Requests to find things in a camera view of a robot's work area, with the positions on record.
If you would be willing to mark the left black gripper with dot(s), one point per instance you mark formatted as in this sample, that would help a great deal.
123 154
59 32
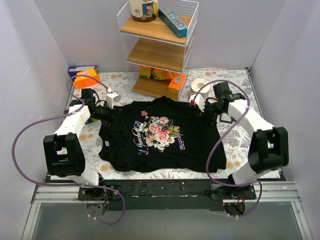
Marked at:
110 116

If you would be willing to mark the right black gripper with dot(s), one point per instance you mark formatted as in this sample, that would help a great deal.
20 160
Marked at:
206 109

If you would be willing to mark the black floral print t-shirt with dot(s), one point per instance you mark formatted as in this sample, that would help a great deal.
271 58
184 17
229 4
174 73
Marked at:
145 136

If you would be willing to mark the white wire wooden shelf rack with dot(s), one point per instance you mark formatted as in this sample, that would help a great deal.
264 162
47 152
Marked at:
154 45

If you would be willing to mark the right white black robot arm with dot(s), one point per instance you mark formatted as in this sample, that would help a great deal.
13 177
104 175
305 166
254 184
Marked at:
269 146

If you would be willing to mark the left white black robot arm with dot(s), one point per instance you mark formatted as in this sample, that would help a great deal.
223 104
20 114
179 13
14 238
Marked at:
63 152

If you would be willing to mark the black green product box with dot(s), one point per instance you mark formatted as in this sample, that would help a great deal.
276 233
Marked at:
91 120

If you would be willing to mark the toilet paper roll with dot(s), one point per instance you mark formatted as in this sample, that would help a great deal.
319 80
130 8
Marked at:
197 84

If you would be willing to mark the orange card box on shelf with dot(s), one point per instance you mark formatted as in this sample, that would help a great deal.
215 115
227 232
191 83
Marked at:
177 82

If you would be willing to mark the orange box on mat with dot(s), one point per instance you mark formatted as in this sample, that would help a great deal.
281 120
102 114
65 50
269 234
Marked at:
86 78

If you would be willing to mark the yellow green sponge pack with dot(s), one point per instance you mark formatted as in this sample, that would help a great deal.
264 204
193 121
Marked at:
145 72

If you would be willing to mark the teal rectangular box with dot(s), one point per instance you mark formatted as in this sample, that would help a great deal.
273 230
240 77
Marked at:
173 21

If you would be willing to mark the cream brown cartoon canister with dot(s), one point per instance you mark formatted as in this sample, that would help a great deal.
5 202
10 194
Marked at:
144 10

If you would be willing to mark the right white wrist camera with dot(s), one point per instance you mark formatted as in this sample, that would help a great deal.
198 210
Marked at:
197 101

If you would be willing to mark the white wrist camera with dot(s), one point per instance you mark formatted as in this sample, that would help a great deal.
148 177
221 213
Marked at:
111 98
197 101

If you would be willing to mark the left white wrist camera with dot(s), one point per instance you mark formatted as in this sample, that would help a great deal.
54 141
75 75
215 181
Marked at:
111 98

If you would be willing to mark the black frame left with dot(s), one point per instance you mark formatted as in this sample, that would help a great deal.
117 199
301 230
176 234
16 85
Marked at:
225 118

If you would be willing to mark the purple box at wall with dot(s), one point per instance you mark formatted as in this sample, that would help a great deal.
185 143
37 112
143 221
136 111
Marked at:
73 70

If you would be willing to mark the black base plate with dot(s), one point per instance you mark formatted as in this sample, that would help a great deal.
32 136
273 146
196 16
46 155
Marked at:
171 194

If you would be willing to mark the aluminium rail frame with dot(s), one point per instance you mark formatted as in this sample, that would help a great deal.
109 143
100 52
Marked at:
266 191

